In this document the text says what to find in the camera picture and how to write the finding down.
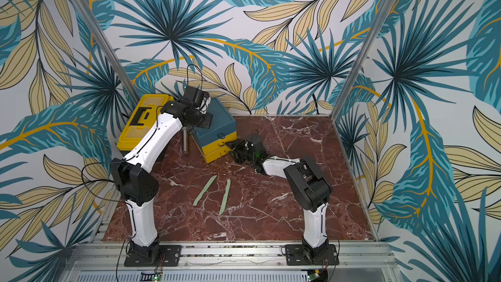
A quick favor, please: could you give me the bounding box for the yellow drawer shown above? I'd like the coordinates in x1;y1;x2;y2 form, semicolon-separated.
201;131;237;154
203;146;232;163

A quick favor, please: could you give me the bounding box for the teal drawer cabinet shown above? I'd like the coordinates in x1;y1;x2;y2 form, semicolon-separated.
194;98;237;146

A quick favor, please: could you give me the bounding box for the yellow bottom drawer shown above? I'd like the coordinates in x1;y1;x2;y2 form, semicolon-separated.
203;146;232;163

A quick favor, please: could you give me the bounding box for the green knife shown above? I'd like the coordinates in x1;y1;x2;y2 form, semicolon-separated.
193;175;217;206
219;179;231;215

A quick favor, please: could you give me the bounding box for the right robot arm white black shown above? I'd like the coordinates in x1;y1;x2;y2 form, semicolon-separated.
225;135;332;265

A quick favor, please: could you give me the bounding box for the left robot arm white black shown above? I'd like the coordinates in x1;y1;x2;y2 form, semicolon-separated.
111;100;213;265

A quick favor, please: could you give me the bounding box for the grey metal cylinder tool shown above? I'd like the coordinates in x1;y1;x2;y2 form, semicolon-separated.
183;127;189;155

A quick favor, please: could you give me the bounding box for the yellow black toolbox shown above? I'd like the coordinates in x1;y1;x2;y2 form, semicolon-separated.
117;94;174;155

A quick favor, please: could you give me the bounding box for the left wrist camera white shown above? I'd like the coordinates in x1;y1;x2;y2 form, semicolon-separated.
194;89;210;111

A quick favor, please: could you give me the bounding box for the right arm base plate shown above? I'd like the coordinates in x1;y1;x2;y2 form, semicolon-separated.
281;244;339;266

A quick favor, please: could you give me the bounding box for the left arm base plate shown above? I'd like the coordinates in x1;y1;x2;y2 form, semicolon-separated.
124;244;182;267

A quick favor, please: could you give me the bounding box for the aluminium front rail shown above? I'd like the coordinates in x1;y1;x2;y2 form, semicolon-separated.
59;241;404;281

